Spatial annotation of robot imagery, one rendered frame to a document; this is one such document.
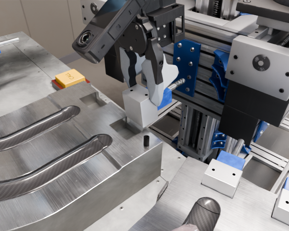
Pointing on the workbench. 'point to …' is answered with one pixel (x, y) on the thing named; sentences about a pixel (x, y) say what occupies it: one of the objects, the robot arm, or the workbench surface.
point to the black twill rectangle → (162, 190)
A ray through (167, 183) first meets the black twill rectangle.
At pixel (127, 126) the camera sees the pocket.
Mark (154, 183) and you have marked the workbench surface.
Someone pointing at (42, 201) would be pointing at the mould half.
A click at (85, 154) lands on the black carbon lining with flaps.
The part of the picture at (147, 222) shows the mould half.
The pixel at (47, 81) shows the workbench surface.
